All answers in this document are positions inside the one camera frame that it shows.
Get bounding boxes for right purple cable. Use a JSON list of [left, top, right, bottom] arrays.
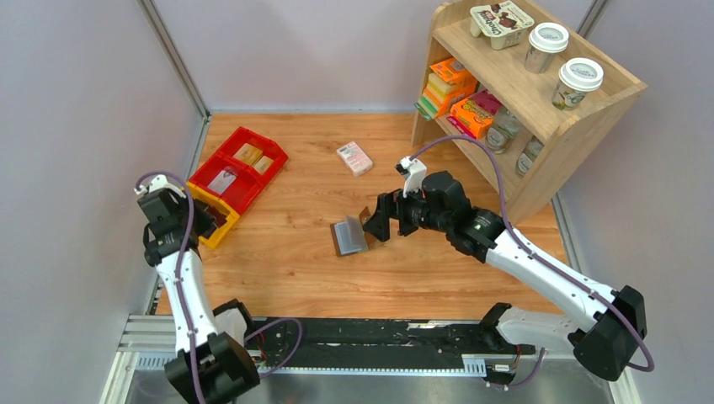
[[409, 135, 655, 391]]

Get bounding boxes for glass jar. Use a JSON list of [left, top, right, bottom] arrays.
[[486, 106, 522, 154], [515, 136, 544, 177]]

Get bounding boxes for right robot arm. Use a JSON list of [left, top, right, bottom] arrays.
[[362, 171, 647, 381]]

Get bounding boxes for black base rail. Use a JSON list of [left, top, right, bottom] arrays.
[[247, 317, 536, 370]]

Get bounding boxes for near red plastic bin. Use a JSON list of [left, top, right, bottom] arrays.
[[189, 154, 264, 215]]

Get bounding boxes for purple cable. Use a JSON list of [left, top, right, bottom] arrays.
[[409, 135, 655, 391], [135, 171, 304, 404]]

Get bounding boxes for right glass jar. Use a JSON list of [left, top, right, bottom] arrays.
[[515, 136, 544, 177]]

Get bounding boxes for far red plastic bin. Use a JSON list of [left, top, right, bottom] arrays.
[[216, 126, 288, 184]]

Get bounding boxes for near paper coffee cup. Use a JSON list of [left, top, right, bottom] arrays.
[[551, 57, 605, 110]]

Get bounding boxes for left glass jar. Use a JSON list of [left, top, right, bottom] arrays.
[[486, 106, 522, 154]]

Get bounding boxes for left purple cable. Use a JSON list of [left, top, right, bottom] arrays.
[[135, 171, 304, 404]]

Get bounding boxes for orange snack box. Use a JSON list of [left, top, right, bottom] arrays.
[[450, 90, 503, 140]]

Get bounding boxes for stacked sponge pack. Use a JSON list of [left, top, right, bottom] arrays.
[[415, 57, 478, 121]]

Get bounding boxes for wooden shelf unit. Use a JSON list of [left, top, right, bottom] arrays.
[[424, 1, 647, 224]]

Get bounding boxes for paper coffee cup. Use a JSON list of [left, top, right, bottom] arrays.
[[524, 22, 570, 74], [551, 57, 605, 110]]

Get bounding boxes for far paper coffee cup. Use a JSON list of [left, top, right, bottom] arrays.
[[524, 22, 570, 74]]

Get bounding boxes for brown leather card holder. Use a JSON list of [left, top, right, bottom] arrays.
[[329, 207, 378, 258]]

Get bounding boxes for chocolate pudding pack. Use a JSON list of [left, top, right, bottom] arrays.
[[470, 1, 535, 51]]

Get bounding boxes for red plastic bin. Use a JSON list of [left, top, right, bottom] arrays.
[[189, 154, 264, 215], [216, 126, 288, 184]]

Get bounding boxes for yellow plastic bin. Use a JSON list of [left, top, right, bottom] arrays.
[[187, 182, 240, 249]]

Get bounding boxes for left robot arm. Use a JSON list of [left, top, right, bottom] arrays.
[[136, 183, 260, 403]]

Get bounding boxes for playing card box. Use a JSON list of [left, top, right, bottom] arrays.
[[336, 141, 374, 177]]

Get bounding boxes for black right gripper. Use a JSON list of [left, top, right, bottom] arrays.
[[362, 180, 450, 243]]

